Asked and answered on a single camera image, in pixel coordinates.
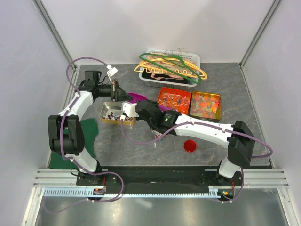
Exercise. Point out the white plastic basket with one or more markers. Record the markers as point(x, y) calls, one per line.
point(169, 55)

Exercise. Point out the gold tin of gummies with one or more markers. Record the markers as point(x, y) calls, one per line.
point(206, 106)

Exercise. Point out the clear glass jar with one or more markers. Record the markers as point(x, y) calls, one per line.
point(158, 138)

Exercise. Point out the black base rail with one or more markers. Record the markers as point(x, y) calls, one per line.
point(198, 175)

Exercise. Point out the orange tray of lollipops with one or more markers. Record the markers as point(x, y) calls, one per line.
point(174, 99)

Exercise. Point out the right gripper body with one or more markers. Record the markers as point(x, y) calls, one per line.
point(152, 125)

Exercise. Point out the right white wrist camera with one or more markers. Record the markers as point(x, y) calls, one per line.
point(128, 110)

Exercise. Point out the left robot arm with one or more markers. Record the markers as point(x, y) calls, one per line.
point(65, 132)

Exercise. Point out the gold tin of candies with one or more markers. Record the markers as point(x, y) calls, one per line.
point(111, 112)

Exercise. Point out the floral pink cloth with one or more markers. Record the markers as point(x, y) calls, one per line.
point(164, 68)

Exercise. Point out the grey cable duct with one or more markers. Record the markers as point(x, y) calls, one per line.
point(93, 193)

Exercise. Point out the yellow clothes hanger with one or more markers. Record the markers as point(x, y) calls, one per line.
point(181, 67)

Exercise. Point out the purple plastic scoop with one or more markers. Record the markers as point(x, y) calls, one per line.
point(137, 97)

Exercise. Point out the orange clothes hanger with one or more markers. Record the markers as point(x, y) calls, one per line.
point(174, 68)

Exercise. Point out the red jar lid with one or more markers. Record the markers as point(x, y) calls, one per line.
point(189, 146)

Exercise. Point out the green clothes hanger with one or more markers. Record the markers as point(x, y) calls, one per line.
point(174, 67)

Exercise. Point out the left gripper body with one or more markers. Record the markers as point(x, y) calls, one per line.
point(113, 92)

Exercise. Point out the black garment in basket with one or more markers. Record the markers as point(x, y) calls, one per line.
point(165, 78)

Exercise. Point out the green cloth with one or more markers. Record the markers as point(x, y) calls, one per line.
point(90, 131)

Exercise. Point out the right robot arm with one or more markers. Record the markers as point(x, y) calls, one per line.
point(234, 137)

